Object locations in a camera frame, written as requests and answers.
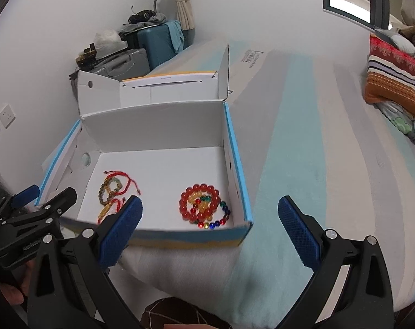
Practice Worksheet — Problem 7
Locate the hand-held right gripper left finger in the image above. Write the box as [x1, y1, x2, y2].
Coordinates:
[27, 195, 143, 329]

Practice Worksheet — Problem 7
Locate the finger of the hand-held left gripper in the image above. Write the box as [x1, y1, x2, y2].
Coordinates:
[35, 187, 78, 219]
[11, 185, 40, 208]

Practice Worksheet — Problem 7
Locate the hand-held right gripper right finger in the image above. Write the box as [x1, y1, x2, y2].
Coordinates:
[278, 195, 395, 329]

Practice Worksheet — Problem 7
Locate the red cord bracelet gold tube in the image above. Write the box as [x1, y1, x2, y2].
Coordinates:
[97, 197, 127, 226]

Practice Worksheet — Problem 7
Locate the brown green bead bracelet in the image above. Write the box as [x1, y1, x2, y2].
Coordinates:
[98, 176, 123, 204]

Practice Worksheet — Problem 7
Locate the red bead bracelet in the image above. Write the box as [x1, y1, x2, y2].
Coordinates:
[179, 183, 222, 223]

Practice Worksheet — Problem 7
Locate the multicolour glass bead bracelet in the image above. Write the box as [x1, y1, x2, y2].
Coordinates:
[194, 196, 233, 230]

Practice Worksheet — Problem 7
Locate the white cardboard box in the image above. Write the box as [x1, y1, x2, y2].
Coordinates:
[39, 44, 254, 249]

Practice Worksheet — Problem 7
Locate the person's left hand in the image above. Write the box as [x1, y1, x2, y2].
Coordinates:
[0, 261, 35, 305]

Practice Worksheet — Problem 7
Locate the striped bed sheet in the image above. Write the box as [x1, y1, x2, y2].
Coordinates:
[118, 38, 415, 323]

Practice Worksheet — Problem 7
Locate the black gold small box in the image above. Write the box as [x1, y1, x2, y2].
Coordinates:
[75, 44, 96, 64]

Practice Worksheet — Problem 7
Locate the floral patterned pillow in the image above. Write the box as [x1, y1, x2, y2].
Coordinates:
[375, 101, 415, 158]

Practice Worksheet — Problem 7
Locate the grey suitcase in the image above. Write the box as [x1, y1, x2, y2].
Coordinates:
[87, 48, 150, 76]

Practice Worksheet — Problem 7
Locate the white plastic bag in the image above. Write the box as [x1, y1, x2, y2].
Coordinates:
[93, 29, 127, 53]

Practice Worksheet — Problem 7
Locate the blue suitcase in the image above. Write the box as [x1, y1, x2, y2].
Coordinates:
[137, 22, 186, 71]

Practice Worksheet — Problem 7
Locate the striped knitted pillow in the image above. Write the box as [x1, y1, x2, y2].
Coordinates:
[364, 36, 415, 120]

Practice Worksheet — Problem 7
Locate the teal cloth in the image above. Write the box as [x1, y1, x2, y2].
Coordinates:
[164, 21, 185, 53]

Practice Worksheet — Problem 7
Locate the dark clothes pile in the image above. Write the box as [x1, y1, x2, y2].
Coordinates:
[118, 5, 167, 35]

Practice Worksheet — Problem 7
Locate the grey pillow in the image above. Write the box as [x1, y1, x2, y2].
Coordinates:
[379, 29, 415, 55]

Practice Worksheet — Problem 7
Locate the beige curtain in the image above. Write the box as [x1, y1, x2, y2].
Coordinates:
[170, 0, 196, 30]

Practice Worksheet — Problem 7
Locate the red cord bracelet small charm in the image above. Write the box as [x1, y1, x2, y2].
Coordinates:
[103, 171, 143, 194]

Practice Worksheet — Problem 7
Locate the white wall socket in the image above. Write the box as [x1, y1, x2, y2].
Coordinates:
[0, 104, 15, 127]

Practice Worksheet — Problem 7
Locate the yellow bead bracelet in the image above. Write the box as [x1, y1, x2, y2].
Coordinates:
[189, 194, 213, 213]

